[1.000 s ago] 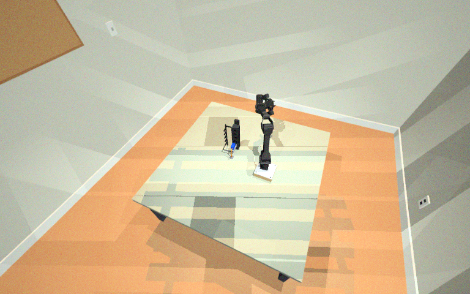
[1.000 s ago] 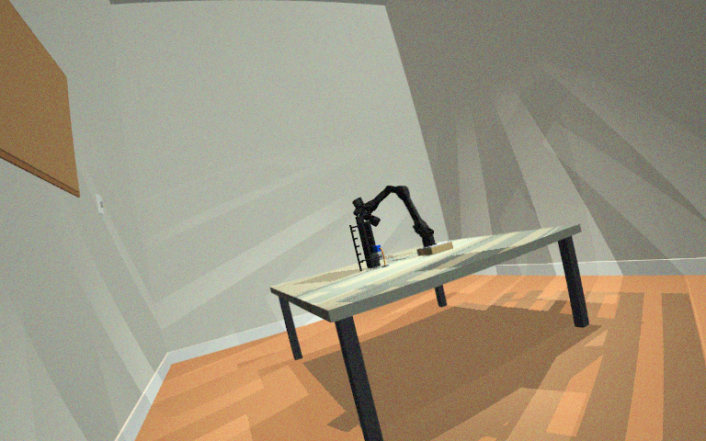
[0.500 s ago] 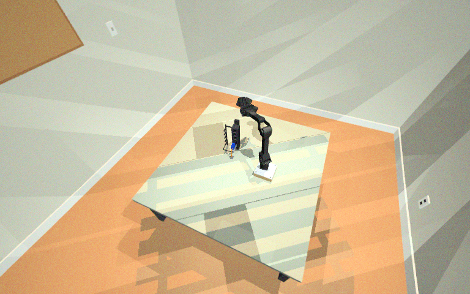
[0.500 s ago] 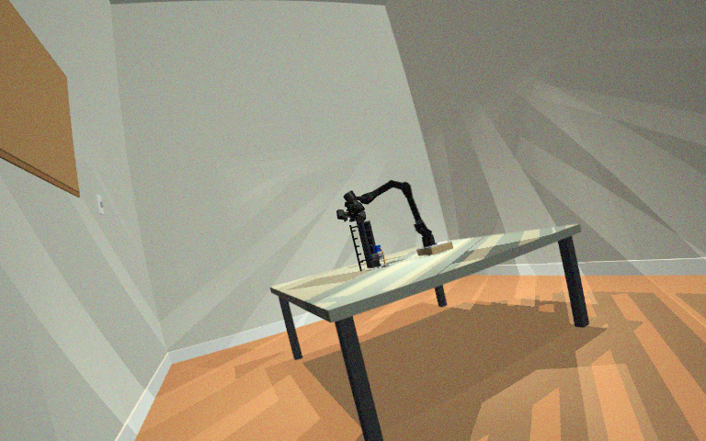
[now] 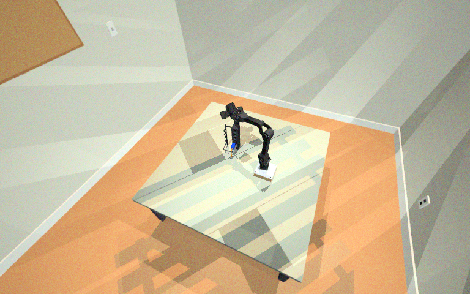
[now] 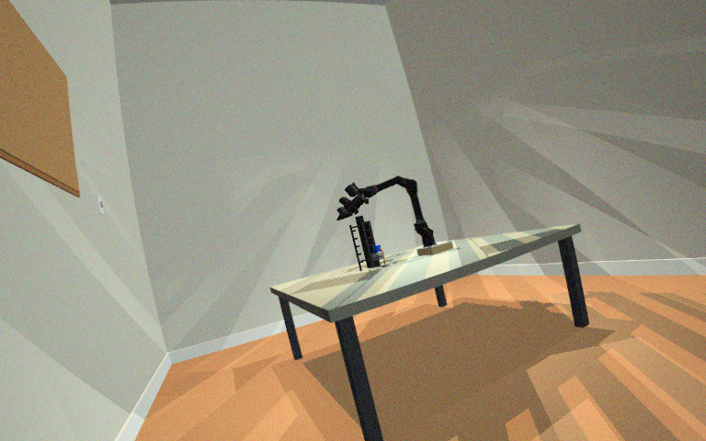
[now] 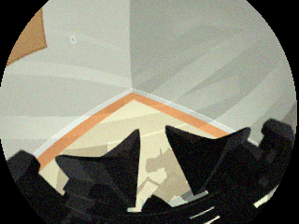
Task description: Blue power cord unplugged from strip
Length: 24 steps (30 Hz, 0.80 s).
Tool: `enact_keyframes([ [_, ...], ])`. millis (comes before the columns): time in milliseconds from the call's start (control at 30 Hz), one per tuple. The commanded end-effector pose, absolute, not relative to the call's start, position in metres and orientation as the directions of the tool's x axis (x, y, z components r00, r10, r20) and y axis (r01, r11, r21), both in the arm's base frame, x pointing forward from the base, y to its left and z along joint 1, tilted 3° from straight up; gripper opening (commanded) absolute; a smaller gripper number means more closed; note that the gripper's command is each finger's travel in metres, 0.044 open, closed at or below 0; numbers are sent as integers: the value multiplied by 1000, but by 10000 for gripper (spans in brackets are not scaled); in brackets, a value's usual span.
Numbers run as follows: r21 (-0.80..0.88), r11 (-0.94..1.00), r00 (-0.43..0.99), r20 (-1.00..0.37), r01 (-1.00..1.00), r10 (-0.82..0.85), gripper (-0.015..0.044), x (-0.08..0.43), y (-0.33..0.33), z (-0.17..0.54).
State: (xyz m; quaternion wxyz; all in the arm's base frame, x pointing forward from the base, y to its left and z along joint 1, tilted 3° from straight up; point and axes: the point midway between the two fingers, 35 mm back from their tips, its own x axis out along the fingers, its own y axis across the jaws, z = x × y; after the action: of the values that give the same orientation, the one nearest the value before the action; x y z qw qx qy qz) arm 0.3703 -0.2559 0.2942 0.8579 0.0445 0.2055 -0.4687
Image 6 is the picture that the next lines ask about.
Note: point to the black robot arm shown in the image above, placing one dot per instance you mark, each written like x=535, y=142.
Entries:
x=411, y=187

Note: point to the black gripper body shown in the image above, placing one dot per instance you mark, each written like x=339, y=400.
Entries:
x=351, y=208

